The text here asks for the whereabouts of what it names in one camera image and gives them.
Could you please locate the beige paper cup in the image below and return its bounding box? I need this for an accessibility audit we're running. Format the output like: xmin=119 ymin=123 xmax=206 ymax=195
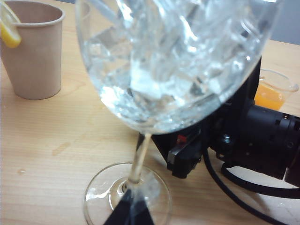
xmin=0 ymin=0 xmax=66 ymax=101

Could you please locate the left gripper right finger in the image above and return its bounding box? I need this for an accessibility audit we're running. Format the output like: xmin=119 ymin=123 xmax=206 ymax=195
xmin=131 ymin=173 xmax=163 ymax=225

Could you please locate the clear measuring cup orange juice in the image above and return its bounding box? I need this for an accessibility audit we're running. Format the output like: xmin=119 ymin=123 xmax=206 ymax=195
xmin=254 ymin=68 xmax=300 ymax=111

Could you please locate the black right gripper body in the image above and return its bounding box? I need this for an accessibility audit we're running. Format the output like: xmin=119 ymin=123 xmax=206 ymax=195
xmin=166 ymin=56 xmax=262 ymax=179

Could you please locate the yellow lemon slice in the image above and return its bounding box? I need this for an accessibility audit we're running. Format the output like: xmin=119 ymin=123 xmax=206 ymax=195
xmin=0 ymin=2 xmax=22 ymax=49

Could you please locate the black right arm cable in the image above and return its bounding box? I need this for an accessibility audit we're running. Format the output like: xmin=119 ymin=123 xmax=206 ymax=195
xmin=202 ymin=147 xmax=300 ymax=225

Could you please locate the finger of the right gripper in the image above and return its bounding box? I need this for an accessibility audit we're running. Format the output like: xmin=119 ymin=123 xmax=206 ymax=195
xmin=151 ymin=126 xmax=205 ymax=163

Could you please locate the wine glass with ice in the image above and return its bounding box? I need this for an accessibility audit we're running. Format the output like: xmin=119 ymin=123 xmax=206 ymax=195
xmin=75 ymin=0 xmax=285 ymax=225

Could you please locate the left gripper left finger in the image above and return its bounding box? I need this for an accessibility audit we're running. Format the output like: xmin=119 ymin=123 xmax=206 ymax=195
xmin=103 ymin=188 xmax=133 ymax=225

